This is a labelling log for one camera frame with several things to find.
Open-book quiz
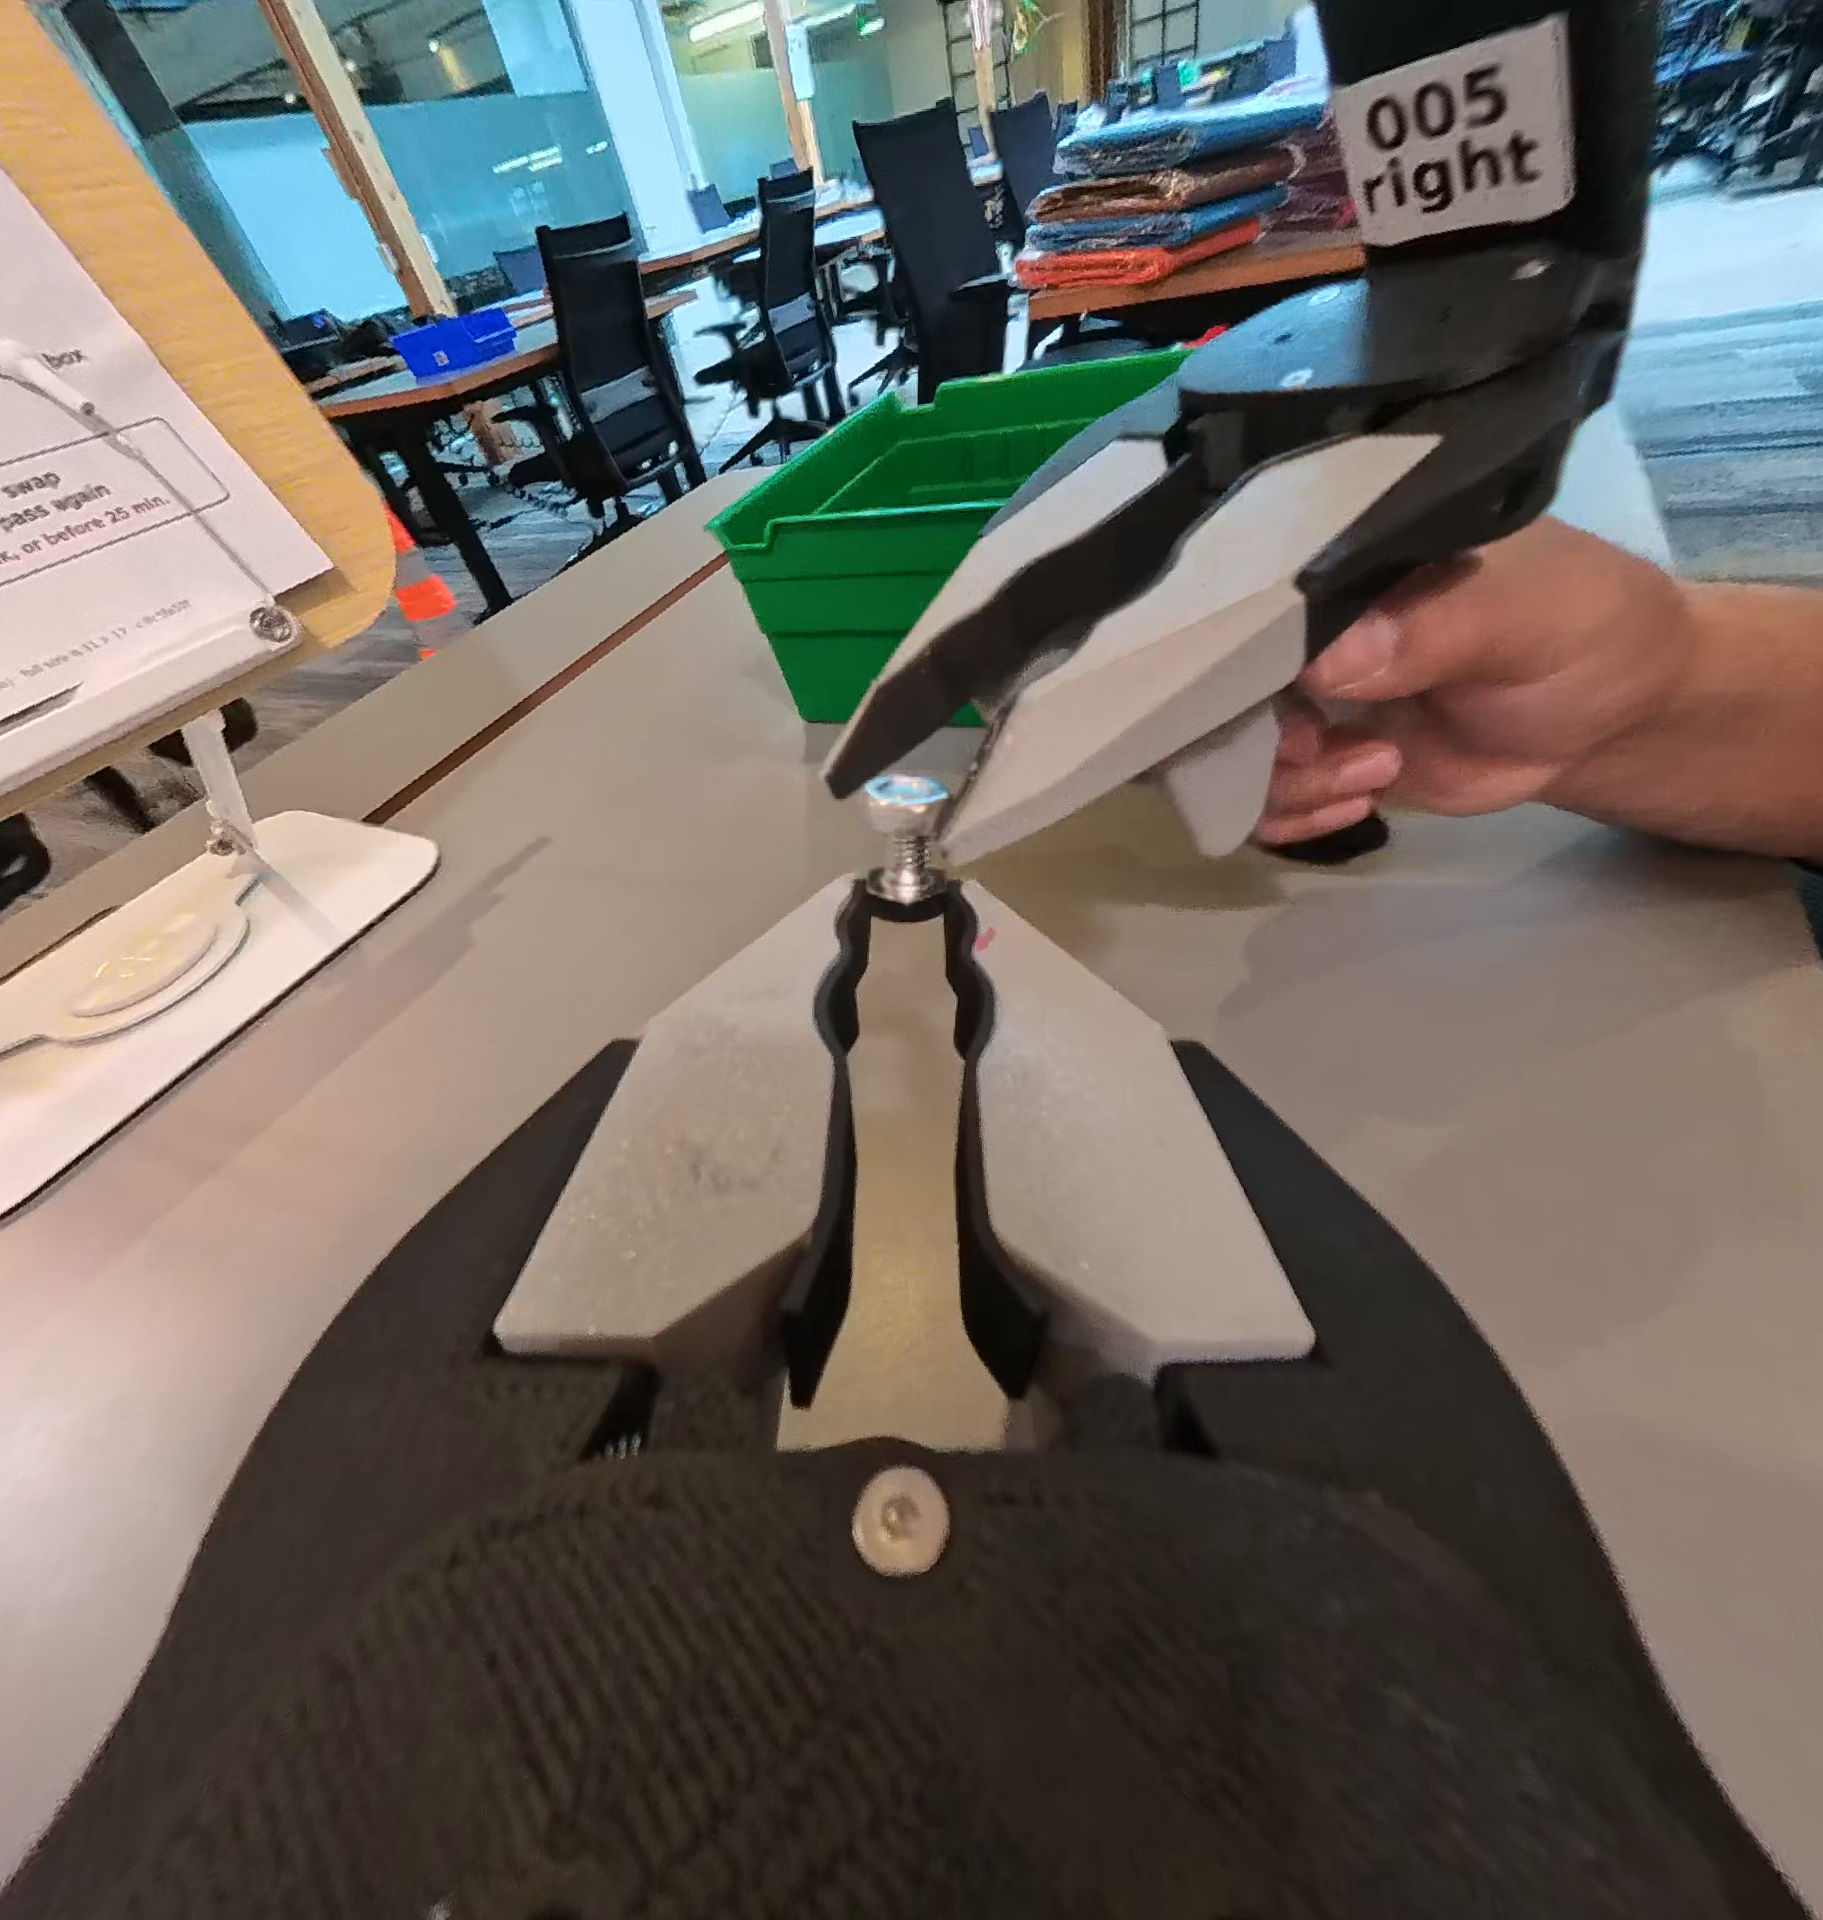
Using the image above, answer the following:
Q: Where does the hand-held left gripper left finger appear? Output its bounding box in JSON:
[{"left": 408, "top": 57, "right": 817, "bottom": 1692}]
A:
[{"left": 490, "top": 877, "right": 867, "bottom": 1413}]

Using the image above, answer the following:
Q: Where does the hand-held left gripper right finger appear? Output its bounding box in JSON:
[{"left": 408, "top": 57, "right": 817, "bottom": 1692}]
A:
[{"left": 944, "top": 883, "right": 1317, "bottom": 1403}]

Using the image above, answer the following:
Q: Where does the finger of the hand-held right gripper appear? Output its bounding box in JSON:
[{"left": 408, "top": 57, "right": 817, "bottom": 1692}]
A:
[
  {"left": 822, "top": 433, "right": 1210, "bottom": 800},
  {"left": 943, "top": 433, "right": 1445, "bottom": 872}
]

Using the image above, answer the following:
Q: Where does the green plastic bin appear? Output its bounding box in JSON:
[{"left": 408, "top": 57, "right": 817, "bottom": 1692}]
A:
[{"left": 704, "top": 347, "right": 1191, "bottom": 726}]

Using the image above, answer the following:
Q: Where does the medium steel hex bolt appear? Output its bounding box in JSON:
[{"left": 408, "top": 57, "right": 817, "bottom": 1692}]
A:
[{"left": 862, "top": 822, "right": 955, "bottom": 906}]

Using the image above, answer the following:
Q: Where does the person's right hand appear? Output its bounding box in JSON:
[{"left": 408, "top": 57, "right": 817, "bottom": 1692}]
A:
[{"left": 1255, "top": 516, "right": 1712, "bottom": 849}]

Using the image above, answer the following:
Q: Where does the stack of folded cloths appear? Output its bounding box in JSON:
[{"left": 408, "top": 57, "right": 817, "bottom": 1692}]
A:
[{"left": 1014, "top": 88, "right": 1372, "bottom": 293}]

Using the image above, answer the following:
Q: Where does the black office chair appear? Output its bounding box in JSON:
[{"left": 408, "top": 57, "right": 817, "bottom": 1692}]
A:
[
  {"left": 496, "top": 214, "right": 707, "bottom": 560},
  {"left": 695, "top": 168, "right": 853, "bottom": 468},
  {"left": 986, "top": 91, "right": 1069, "bottom": 248},
  {"left": 851, "top": 96, "right": 1021, "bottom": 407}
]

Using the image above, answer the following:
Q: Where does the white stand base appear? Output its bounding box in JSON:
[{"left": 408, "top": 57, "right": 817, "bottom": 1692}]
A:
[{"left": 0, "top": 718, "right": 444, "bottom": 1246}]

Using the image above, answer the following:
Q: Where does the orange traffic cone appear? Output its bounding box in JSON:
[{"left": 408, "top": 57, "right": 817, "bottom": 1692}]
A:
[{"left": 383, "top": 508, "right": 462, "bottom": 663}]

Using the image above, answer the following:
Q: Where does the small blue storage bin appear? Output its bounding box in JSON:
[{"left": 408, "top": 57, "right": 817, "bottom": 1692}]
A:
[{"left": 390, "top": 306, "right": 520, "bottom": 380}]

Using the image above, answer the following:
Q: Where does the printed instruction sheet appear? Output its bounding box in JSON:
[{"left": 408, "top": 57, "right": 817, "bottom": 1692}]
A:
[{"left": 0, "top": 105, "right": 338, "bottom": 813}]

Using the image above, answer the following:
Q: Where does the wooden display board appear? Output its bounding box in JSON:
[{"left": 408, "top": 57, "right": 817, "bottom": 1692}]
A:
[{"left": 0, "top": 0, "right": 399, "bottom": 834}]

